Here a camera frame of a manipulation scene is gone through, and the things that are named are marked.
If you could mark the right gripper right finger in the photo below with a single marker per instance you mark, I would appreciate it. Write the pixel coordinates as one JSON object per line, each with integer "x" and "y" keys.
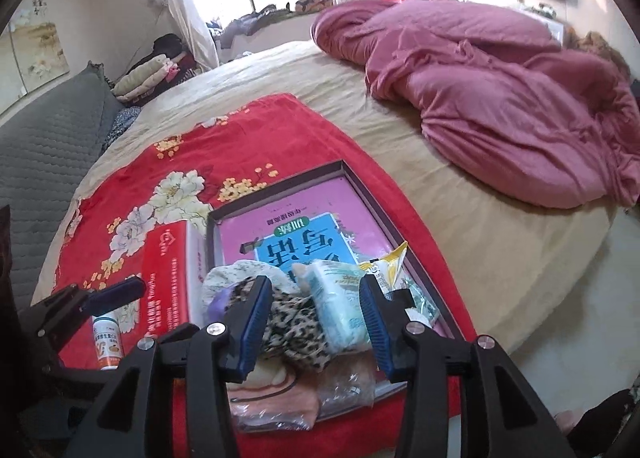
{"x": 501, "y": 414}

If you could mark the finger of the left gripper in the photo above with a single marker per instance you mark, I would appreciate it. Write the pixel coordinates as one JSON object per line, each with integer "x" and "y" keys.
{"x": 48, "y": 326}
{"x": 113, "y": 297}

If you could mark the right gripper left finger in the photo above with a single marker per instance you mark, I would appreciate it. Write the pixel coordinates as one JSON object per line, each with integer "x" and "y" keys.
{"x": 132, "y": 414}

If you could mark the cream plush rabbit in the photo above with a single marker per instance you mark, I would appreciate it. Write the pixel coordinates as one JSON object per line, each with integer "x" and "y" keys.
{"x": 267, "y": 372}

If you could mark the white floral scrunchie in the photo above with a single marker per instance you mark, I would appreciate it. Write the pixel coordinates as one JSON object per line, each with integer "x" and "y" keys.
{"x": 220, "y": 278}

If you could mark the leopard print scrunchie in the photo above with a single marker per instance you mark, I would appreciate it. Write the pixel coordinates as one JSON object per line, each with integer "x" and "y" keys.
{"x": 294, "y": 333}

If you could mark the pink bag with headband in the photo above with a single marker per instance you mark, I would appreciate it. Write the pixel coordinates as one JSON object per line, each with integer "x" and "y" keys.
{"x": 305, "y": 397}

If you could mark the light blue tissue pack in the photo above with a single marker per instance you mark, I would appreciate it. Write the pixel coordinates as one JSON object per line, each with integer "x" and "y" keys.
{"x": 334, "y": 287}

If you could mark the yellow snack packet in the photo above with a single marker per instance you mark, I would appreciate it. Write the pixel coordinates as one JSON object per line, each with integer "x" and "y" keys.
{"x": 389, "y": 270}

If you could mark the white supplement bottle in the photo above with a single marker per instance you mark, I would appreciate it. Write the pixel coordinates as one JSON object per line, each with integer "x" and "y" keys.
{"x": 107, "y": 342}

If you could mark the red cardboard box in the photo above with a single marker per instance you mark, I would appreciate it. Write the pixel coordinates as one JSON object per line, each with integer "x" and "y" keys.
{"x": 173, "y": 269}

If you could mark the red floral blanket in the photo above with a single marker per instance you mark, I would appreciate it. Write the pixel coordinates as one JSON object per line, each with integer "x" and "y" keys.
{"x": 221, "y": 160}

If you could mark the beige bed sheet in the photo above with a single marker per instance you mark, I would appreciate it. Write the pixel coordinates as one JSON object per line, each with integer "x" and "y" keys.
{"x": 513, "y": 263}

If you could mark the grey quilted headboard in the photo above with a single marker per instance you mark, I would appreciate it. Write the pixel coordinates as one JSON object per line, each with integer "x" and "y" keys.
{"x": 47, "y": 148}

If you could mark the dark tray with pink book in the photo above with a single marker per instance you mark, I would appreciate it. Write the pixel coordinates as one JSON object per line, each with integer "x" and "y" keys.
{"x": 323, "y": 214}

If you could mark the blue patterned pillow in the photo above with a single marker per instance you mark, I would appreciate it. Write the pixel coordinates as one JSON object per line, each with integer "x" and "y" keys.
{"x": 124, "y": 119}

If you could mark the folded clothes pile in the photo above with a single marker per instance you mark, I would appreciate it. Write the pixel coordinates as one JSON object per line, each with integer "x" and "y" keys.
{"x": 168, "y": 65}

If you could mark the pink crumpled duvet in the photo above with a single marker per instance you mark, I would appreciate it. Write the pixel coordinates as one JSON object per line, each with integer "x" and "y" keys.
{"x": 498, "y": 96}

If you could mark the white curtain left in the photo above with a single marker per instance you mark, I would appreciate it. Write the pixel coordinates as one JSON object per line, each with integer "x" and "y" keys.
{"x": 194, "y": 32}

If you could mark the clothes on window sill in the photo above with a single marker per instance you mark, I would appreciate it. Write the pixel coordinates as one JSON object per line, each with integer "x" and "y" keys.
{"x": 249, "y": 24}

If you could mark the brown clothes heap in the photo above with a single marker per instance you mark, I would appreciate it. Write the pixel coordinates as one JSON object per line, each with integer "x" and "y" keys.
{"x": 594, "y": 43}

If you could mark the wall painting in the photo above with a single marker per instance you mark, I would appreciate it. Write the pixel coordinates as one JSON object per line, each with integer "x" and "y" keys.
{"x": 31, "y": 53}

